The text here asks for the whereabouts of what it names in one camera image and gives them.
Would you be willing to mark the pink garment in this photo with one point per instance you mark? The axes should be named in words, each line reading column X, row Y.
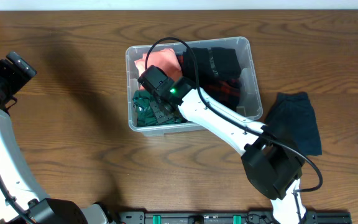
column 166, row 60

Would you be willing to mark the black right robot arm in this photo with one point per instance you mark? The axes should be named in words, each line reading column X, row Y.
column 270, row 167

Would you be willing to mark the black garment with band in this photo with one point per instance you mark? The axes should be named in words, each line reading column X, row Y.
column 216, row 64

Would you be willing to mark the clear plastic storage bin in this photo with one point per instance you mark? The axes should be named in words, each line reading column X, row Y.
column 250, row 104

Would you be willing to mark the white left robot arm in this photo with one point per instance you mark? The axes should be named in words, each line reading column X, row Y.
column 22, row 199

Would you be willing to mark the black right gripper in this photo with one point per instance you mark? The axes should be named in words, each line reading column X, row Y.
column 156, row 106

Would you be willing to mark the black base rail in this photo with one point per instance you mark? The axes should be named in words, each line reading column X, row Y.
column 250, row 217

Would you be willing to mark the dark navy garment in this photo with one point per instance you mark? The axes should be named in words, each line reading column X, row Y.
column 295, row 114

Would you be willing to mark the red navy plaid shirt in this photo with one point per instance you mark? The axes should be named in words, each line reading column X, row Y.
column 225, row 92

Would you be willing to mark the dark green garment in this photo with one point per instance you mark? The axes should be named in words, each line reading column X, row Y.
column 145, row 115

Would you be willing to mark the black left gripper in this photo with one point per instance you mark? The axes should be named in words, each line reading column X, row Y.
column 4, row 76

